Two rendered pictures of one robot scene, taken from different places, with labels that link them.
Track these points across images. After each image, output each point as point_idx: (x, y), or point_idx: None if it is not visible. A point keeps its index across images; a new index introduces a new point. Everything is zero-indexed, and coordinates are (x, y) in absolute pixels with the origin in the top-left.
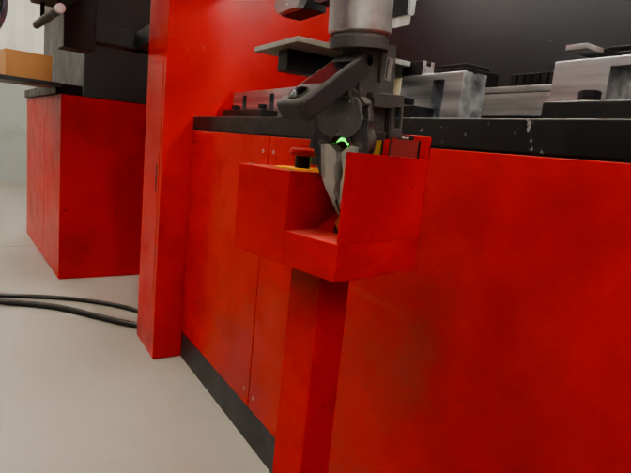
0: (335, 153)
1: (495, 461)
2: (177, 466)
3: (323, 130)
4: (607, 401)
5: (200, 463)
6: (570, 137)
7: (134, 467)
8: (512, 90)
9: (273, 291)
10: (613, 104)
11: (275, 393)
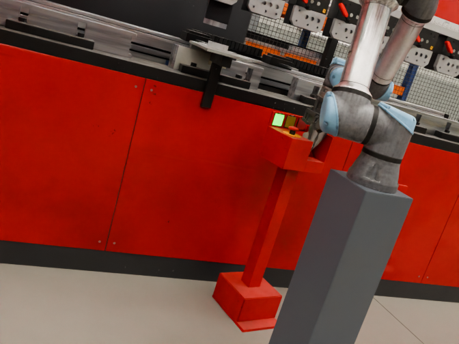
0: (317, 133)
1: (290, 207)
2: (115, 299)
3: (317, 127)
4: (324, 181)
5: (115, 292)
6: None
7: (108, 314)
8: None
9: (146, 175)
10: None
11: (146, 231)
